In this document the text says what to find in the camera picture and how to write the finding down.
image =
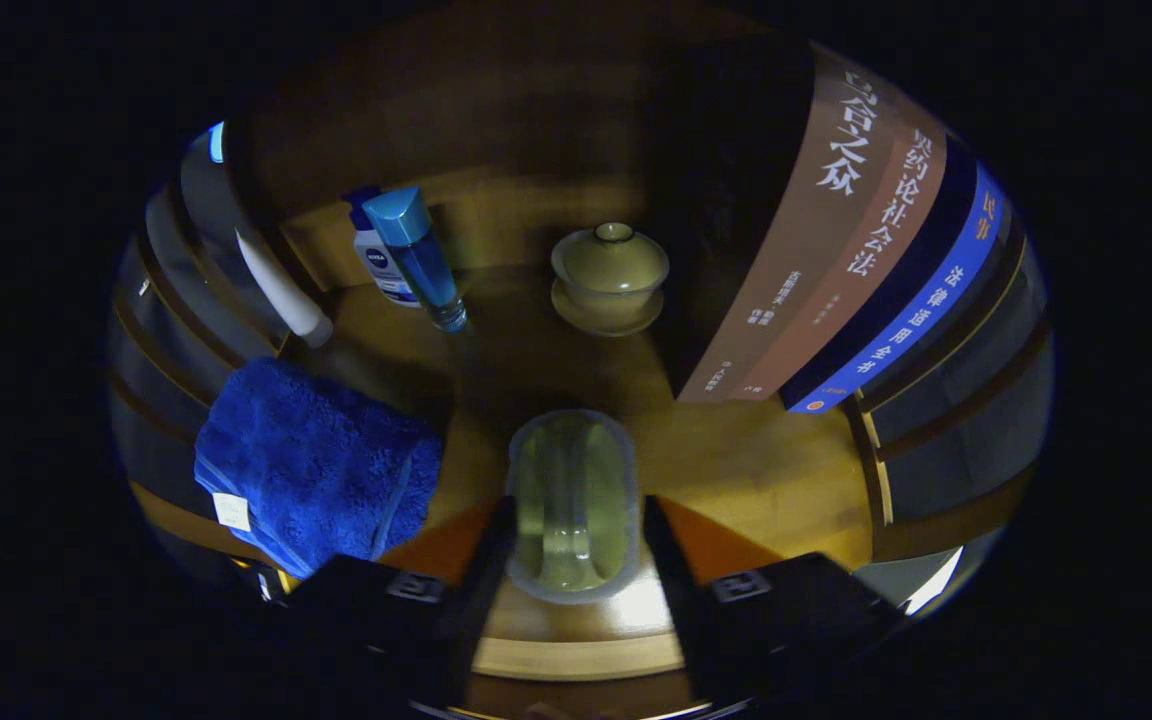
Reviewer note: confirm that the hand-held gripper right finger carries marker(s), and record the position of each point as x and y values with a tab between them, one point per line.
671	590

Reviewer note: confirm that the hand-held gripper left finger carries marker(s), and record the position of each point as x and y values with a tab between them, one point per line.
481	590

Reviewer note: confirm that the green scrub brush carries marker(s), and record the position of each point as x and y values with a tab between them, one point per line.
571	500

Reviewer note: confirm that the wooden countertop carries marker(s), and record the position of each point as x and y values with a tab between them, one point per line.
736	470

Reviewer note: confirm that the wooden cabinet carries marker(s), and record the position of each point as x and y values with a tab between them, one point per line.
496	120

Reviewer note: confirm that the folded blue towel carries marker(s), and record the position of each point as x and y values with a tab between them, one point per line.
306	460

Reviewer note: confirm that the beige lidded tea cup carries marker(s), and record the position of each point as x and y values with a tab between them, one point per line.
609	275

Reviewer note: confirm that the blue bottle with teal cap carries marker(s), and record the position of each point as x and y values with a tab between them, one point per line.
421	260

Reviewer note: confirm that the white bottle with blue cap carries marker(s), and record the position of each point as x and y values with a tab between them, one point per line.
376	265

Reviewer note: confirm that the dark brown book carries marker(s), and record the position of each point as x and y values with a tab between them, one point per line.
801	260

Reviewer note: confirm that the white tube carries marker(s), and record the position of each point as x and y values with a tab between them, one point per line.
281	290

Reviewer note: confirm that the blue book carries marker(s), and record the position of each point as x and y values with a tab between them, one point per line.
931	300

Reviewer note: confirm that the reddish brown book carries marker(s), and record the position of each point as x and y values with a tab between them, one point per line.
871	255

